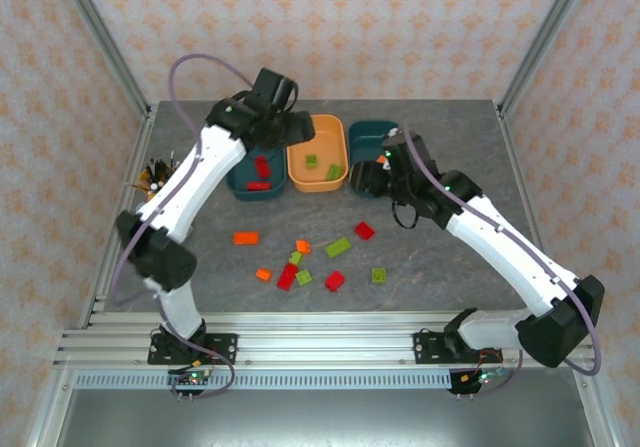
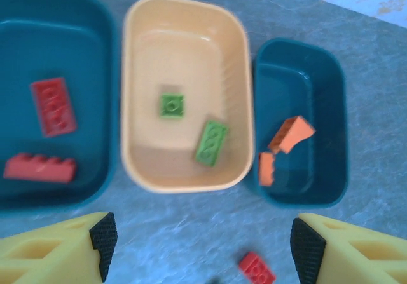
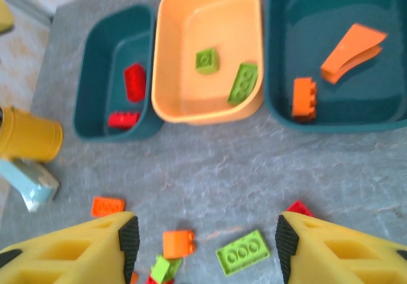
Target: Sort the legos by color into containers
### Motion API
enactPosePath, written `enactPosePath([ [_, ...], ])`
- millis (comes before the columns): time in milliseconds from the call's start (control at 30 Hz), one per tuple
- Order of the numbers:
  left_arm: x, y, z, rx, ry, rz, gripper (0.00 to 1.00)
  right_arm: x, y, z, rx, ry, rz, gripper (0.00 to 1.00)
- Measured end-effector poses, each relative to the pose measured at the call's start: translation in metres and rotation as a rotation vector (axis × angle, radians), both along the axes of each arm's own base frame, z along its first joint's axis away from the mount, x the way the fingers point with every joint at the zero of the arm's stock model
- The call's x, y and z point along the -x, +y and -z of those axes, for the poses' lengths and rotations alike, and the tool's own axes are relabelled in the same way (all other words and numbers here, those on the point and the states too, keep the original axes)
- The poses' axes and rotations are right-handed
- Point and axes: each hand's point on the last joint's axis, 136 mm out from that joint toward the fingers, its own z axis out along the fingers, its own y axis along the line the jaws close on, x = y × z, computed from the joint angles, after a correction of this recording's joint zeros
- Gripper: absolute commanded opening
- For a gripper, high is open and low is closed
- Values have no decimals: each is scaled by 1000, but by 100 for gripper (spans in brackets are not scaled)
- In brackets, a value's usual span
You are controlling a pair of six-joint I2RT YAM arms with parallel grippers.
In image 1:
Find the red lego brick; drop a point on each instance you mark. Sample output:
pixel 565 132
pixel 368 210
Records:
pixel 258 185
pixel 365 230
pixel 335 281
pixel 288 277
pixel 261 167

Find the long orange lego brick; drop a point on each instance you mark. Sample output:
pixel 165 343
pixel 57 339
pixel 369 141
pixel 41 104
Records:
pixel 246 238

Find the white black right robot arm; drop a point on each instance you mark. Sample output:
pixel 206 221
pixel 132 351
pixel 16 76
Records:
pixel 500 247

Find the teal plastic bin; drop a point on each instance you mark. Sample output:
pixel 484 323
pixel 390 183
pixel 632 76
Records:
pixel 260 194
pixel 362 134

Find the orange plastic bin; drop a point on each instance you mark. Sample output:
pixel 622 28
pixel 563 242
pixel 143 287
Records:
pixel 300 182

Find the long green lego brick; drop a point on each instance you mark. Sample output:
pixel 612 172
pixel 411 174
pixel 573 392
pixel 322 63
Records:
pixel 337 247

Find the yellow metal bucket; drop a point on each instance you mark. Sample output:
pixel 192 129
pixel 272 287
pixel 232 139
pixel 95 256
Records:
pixel 146 189

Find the grey metal panel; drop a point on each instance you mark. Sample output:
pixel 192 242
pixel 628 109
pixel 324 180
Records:
pixel 320 419

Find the aluminium side rail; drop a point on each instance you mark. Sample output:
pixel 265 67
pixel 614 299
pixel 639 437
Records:
pixel 535 227
pixel 117 227

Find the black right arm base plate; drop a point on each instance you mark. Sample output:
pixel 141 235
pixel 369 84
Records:
pixel 425 349

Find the aluminium front rail frame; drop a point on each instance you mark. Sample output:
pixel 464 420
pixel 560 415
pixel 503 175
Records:
pixel 320 337

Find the aluminium frame post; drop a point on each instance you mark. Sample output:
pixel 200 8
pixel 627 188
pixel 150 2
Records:
pixel 547 37
pixel 102 42

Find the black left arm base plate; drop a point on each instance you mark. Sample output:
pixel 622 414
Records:
pixel 225 349

